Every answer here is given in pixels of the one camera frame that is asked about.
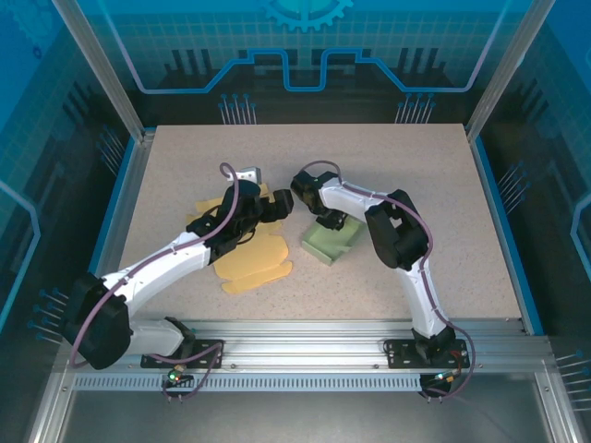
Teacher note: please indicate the yellow paper box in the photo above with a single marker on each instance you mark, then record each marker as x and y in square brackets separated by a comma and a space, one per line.
[251, 267]

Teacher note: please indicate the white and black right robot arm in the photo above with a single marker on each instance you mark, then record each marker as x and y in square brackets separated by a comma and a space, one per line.
[406, 231]

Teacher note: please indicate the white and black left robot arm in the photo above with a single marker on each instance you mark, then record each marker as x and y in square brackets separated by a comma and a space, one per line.
[157, 270]

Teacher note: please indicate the blue table edge strip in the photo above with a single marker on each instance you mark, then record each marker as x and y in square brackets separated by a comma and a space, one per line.
[113, 203]
[503, 221]

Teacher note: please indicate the small connector with indicator light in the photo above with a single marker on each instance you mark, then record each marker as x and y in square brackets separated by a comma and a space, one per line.
[174, 376]
[445, 376]

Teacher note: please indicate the aluminium mounting rail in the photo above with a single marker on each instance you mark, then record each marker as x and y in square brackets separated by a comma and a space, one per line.
[300, 341]

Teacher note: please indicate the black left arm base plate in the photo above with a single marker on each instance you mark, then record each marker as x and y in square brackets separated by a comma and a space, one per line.
[203, 345]

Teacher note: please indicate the aluminium frame post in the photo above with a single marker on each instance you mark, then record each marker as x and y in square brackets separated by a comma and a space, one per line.
[502, 78]
[111, 78]

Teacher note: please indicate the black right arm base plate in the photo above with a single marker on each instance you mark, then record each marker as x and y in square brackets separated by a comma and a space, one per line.
[397, 355]

